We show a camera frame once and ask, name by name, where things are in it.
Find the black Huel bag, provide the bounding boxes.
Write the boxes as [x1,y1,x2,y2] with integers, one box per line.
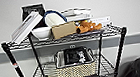
[62,47,92,67]

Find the pale basket with dark spots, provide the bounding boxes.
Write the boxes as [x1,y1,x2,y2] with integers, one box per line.
[53,45,98,77]

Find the brown cardboard box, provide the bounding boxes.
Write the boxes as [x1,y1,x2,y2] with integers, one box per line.
[50,21,79,41]

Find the orange plush toy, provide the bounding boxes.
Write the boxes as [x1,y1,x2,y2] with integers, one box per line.
[74,18,104,35]

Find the white bag with blue trim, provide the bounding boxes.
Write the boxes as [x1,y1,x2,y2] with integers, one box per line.
[43,8,69,29]

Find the white bowl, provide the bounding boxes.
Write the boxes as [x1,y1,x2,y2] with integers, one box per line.
[30,25,54,41]

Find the white box with print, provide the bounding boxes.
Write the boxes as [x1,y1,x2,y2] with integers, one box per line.
[89,15,113,28]

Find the long white box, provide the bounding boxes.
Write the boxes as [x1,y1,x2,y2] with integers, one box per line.
[8,10,46,46]

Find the black framed picture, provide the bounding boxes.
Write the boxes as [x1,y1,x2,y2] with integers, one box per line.
[19,2,49,30]

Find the black office chair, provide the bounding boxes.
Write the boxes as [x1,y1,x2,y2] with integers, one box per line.
[113,56,140,77]

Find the black wire shelf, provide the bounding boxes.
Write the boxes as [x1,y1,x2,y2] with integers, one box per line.
[0,21,133,77]

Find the white wall socket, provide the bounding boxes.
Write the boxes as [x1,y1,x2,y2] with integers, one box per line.
[69,43,77,50]

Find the long grey wall band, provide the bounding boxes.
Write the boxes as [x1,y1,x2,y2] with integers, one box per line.
[0,31,140,65]

